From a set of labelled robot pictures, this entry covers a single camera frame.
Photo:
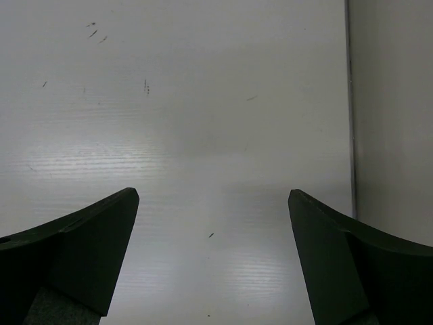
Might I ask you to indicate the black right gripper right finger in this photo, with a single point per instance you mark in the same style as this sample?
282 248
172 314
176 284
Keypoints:
356 274

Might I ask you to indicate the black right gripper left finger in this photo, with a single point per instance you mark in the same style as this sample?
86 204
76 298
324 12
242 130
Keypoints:
65 271

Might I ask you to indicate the aluminium table edge rail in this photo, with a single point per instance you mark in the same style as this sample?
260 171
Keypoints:
351 112

